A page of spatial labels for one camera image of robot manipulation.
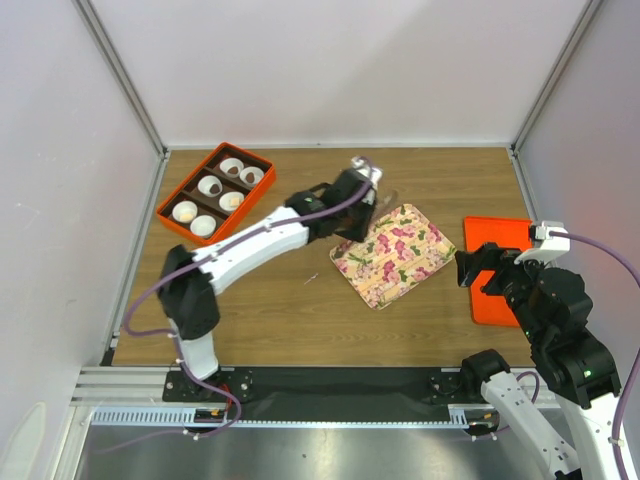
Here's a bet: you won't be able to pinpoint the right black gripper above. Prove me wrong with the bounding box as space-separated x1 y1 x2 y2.
452 239 551 343

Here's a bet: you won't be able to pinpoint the metal tongs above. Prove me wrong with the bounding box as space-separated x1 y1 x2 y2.
370 190 399 225

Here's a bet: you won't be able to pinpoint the orange box lid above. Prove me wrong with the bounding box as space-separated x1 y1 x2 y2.
462 214 540 329

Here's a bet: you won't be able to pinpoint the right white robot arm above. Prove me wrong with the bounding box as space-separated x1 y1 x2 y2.
455 231 639 479

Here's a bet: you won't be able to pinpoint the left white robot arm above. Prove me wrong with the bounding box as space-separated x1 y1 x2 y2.
157 161 383 400

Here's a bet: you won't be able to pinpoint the orange chocolate box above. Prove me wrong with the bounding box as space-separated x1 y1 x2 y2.
156 142 276 246

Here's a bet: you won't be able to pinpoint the floral serving tray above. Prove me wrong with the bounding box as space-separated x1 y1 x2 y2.
329 204 456 311

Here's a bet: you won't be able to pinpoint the small paper scrap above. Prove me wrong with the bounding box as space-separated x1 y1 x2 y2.
303 273 319 285

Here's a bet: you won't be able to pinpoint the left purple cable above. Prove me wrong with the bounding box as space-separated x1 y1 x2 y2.
122 155 375 339

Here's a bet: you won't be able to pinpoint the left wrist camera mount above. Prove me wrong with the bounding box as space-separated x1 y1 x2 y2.
350 156 383 190

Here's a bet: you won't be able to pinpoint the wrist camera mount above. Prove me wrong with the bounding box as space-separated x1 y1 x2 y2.
514 221 571 265
350 156 383 190

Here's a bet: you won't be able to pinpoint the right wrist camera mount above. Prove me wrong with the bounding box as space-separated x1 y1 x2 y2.
514 221 571 265

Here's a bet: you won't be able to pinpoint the white cable duct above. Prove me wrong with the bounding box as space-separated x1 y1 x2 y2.
92 403 499 430

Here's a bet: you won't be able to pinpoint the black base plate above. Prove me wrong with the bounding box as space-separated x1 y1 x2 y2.
162 366 481 422

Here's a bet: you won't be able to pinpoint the aluminium frame post right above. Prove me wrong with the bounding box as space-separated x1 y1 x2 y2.
510 0 606 154

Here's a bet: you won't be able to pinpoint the aluminium frame post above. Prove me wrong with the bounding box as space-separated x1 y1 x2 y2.
510 0 606 154
71 0 168 159

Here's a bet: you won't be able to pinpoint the aluminium frame post left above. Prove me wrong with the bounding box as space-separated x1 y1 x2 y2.
71 0 168 159

